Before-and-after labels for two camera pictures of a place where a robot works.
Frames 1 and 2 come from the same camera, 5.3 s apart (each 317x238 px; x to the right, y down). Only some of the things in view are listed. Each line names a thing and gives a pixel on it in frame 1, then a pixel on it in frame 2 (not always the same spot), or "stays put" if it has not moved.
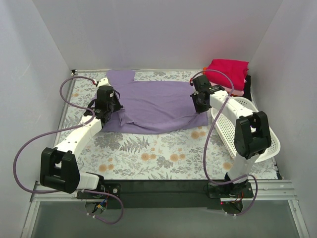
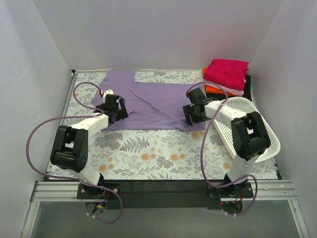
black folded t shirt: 247,93 stays put
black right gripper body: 198,103 → 189,114
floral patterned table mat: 191,152 stays put
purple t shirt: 151,106 stays put
